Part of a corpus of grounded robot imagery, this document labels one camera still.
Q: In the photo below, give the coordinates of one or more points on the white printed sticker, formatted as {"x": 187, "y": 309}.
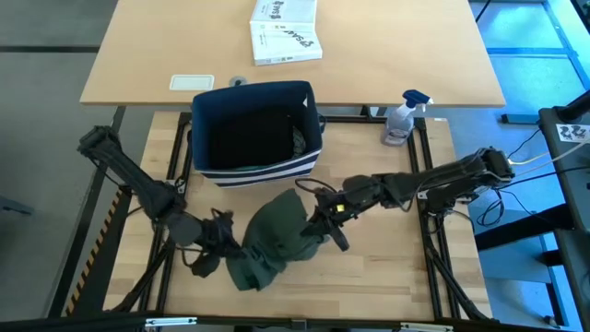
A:
{"x": 571, "y": 133}

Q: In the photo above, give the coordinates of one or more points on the navy white-striped fabric bin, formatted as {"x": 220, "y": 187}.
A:
{"x": 203, "y": 115}

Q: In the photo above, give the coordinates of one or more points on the dark green button shirt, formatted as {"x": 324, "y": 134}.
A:
{"x": 276, "y": 230}

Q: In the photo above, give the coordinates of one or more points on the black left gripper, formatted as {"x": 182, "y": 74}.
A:
{"x": 219, "y": 235}

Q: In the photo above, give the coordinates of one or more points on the black floor beam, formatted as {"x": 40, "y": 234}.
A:
{"x": 113, "y": 120}

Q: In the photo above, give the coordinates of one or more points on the silver metal bracket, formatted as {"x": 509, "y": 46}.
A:
{"x": 170, "y": 322}
{"x": 426, "y": 328}

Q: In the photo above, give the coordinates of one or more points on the black edge rail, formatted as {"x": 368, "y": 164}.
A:
{"x": 69, "y": 323}

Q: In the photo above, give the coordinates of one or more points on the clear spray bottle blue trigger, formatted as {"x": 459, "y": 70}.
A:
{"x": 398, "y": 124}

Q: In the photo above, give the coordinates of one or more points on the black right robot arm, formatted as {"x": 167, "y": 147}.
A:
{"x": 442, "y": 177}

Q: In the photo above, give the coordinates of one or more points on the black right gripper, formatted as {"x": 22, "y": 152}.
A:
{"x": 350, "y": 198}

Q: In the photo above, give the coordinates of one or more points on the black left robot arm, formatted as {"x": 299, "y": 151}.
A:
{"x": 138, "y": 184}

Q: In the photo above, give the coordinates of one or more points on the white printed cardboard box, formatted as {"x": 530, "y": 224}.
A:
{"x": 283, "y": 27}

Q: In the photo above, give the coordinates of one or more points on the black cart crossbar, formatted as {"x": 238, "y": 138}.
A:
{"x": 521, "y": 228}

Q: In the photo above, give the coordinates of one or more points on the white rectangular plate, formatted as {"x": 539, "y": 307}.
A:
{"x": 191, "y": 82}

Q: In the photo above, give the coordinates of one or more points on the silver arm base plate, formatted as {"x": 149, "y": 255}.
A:
{"x": 421, "y": 195}
{"x": 180, "y": 186}

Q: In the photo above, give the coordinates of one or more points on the black equipment cart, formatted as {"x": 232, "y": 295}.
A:
{"x": 576, "y": 207}

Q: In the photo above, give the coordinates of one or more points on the light wooden desk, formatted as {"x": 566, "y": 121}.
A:
{"x": 415, "y": 55}

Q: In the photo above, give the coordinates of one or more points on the yellow black hazard tape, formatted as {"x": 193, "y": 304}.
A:
{"x": 90, "y": 263}

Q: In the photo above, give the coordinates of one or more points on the black garment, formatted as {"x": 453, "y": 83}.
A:
{"x": 253, "y": 138}

